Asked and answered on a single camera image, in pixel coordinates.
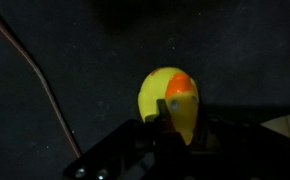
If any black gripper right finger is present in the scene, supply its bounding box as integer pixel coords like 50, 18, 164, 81
191, 103, 218, 150

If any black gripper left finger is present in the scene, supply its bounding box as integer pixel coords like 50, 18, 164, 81
145, 99, 172, 132

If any yellow rubber duck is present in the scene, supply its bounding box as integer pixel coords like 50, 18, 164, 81
138, 67, 200, 145

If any black desk mat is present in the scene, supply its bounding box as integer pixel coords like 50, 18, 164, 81
0, 0, 290, 180

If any brown keyboard cable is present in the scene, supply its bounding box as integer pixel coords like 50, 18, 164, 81
0, 3, 83, 159

